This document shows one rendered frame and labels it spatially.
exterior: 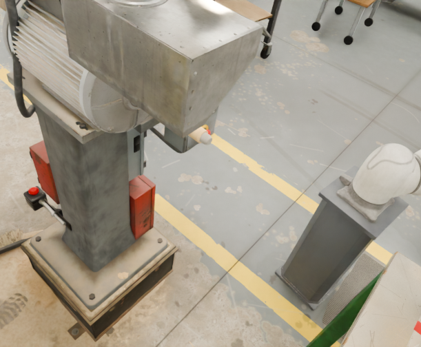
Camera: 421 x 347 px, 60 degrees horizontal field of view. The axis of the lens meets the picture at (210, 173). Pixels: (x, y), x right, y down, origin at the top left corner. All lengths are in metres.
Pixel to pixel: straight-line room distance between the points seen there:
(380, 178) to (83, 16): 1.14
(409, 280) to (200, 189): 1.48
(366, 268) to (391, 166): 1.03
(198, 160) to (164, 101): 1.95
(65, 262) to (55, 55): 1.02
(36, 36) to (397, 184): 1.25
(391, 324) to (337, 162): 1.92
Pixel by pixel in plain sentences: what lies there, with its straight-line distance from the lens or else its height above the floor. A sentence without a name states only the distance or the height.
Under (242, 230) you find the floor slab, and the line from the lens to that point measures 2.21.
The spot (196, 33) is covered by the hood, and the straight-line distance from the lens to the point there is 0.57.
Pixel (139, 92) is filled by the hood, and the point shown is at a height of 1.42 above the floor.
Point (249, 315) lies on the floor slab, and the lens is 1.97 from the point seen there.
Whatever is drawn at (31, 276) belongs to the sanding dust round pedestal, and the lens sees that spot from 2.04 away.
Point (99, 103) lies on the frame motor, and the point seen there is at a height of 1.26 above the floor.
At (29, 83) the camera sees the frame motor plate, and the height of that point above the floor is 1.12.
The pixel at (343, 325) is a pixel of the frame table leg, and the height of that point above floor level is 0.54.
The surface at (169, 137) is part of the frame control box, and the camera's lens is 1.25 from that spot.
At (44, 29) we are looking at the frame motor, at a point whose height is 1.33.
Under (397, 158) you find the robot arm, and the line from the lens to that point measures 1.46.
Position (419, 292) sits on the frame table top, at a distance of 1.18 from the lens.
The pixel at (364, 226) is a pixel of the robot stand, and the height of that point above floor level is 0.70.
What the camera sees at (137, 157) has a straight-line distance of 1.42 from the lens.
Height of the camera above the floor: 1.78
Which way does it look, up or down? 47 degrees down
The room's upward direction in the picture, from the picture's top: 12 degrees clockwise
